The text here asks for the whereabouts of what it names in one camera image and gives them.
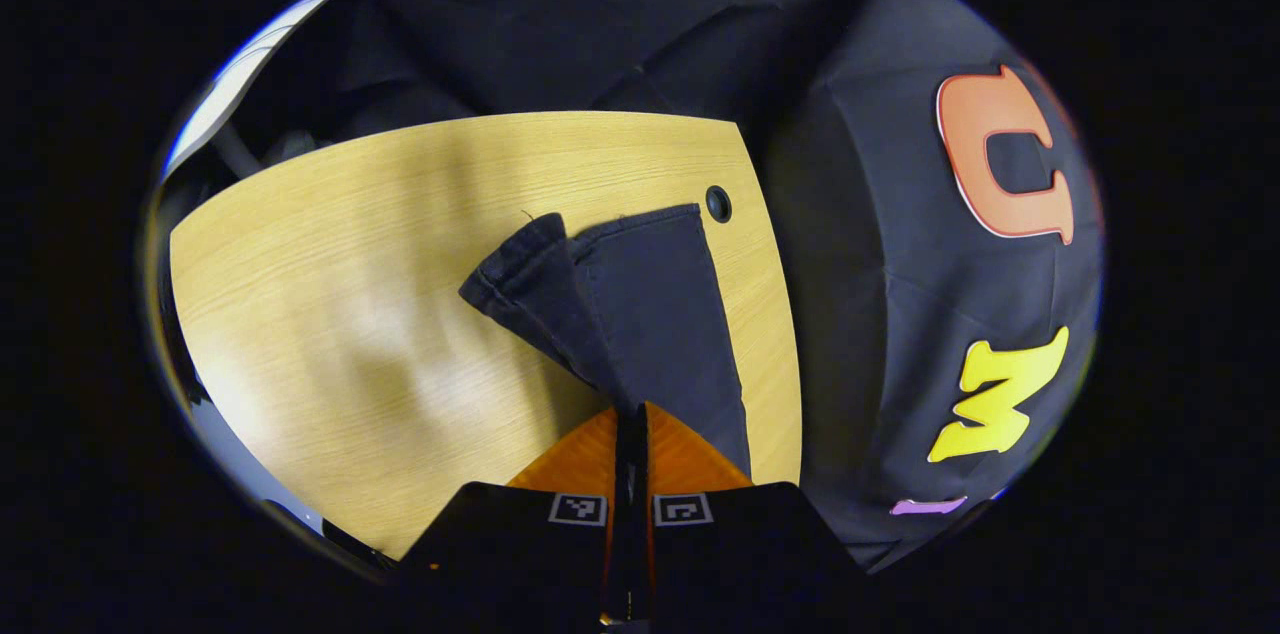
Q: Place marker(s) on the black jeans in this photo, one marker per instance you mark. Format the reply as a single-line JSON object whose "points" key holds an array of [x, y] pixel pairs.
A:
{"points": [[650, 314]]}

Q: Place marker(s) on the black backdrop cloth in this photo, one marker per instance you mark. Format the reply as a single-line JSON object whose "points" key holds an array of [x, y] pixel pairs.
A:
{"points": [[880, 214]]}

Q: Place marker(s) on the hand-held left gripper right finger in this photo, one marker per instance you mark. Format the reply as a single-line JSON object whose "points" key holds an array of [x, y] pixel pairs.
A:
{"points": [[740, 544]]}

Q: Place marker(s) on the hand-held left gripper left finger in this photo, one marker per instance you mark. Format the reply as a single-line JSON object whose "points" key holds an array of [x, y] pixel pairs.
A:
{"points": [[520, 544]]}

